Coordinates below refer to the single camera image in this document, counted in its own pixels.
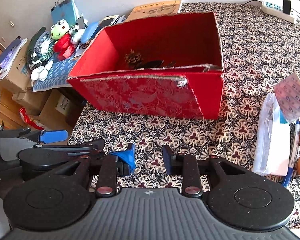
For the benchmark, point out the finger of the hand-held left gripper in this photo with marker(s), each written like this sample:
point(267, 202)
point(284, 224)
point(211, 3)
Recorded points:
point(95, 145)
point(52, 136)

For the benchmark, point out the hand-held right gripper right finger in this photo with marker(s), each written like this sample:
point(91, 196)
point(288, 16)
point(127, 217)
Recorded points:
point(167, 162)

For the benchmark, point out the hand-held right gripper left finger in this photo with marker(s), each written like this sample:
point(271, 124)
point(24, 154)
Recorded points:
point(127, 158)

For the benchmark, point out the red brocade cardboard box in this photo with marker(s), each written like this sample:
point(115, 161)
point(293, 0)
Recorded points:
point(140, 95)

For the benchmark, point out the black plastic object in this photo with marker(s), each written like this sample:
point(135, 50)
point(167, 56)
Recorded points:
point(153, 64)

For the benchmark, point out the labelled brown cardboard box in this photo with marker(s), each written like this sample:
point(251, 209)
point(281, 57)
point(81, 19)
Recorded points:
point(55, 115)

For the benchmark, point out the red plastic bag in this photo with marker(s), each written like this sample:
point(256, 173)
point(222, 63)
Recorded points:
point(30, 120)

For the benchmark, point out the large brown cardboard box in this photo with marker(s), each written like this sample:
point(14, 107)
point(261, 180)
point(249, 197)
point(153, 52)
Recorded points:
point(15, 75)

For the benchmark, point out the blue patterned cloth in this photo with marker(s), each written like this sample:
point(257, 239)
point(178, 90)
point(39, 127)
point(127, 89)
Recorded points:
point(57, 72)

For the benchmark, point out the stack of papers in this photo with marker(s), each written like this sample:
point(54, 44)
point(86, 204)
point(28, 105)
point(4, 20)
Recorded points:
point(11, 52)

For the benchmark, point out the white paper sheet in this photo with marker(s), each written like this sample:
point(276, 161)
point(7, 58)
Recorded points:
point(78, 52)

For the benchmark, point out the clear plastic bag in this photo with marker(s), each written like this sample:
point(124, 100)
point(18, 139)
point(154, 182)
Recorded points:
point(270, 142)

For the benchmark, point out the green frog plush toy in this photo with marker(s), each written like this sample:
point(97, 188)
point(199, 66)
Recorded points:
point(58, 31)

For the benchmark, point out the black and white plush toy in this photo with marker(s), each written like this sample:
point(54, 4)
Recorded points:
point(77, 32)

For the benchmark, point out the blue glasses case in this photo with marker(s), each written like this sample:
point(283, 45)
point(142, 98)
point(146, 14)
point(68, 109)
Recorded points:
point(90, 32)

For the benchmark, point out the dark smartphone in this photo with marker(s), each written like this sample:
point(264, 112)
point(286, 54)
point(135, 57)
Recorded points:
point(80, 22)

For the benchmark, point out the smartphone with light case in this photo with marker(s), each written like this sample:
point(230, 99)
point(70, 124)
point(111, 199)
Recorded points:
point(108, 20)

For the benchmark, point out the blue box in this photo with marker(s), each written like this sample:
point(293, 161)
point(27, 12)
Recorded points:
point(63, 11)

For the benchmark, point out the blue and white pen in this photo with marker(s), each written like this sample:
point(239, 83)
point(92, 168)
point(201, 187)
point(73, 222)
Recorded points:
point(294, 142)

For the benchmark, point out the pink printed packet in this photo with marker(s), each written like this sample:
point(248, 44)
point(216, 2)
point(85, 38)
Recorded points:
point(291, 97)

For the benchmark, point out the flat brown cardboard package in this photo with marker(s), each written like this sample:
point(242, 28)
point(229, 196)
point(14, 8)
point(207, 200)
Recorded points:
point(155, 8)

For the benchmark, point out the white power strip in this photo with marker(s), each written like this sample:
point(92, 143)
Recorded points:
point(272, 7)

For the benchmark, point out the black charger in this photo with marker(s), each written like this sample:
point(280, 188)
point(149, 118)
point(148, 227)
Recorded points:
point(287, 5)

